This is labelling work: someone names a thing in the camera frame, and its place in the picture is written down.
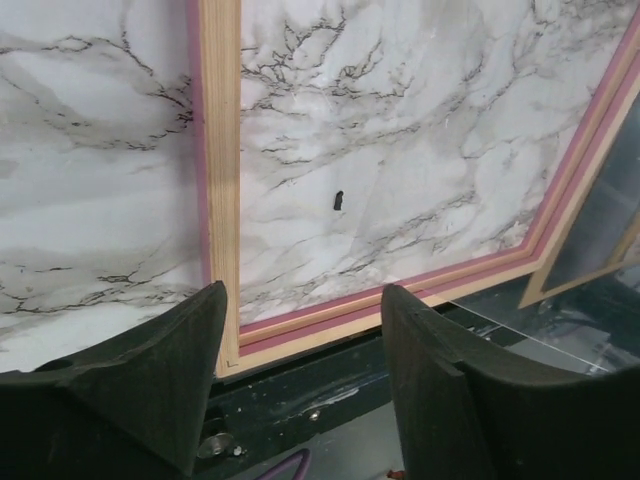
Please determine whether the pink wooden picture frame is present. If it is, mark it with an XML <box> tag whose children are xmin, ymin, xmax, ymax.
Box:
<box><xmin>184</xmin><ymin>0</ymin><xmax>640</xmax><ymax>381</ymax></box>

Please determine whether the landscape photo print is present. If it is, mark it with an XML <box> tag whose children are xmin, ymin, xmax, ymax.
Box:
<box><xmin>542</xmin><ymin>100</ymin><xmax>639</xmax><ymax>291</ymax></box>

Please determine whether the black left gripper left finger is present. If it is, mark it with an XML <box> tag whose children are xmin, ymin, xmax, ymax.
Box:
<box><xmin>1</xmin><ymin>281</ymin><xmax>227</xmax><ymax>479</ymax></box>

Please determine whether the brown frame backing board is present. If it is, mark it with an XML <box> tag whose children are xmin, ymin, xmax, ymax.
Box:
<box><xmin>519</xmin><ymin>212</ymin><xmax>639</xmax><ymax>308</ymax></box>

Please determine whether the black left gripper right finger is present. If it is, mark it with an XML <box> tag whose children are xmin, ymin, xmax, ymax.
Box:
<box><xmin>381</xmin><ymin>285</ymin><xmax>639</xmax><ymax>479</ymax></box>

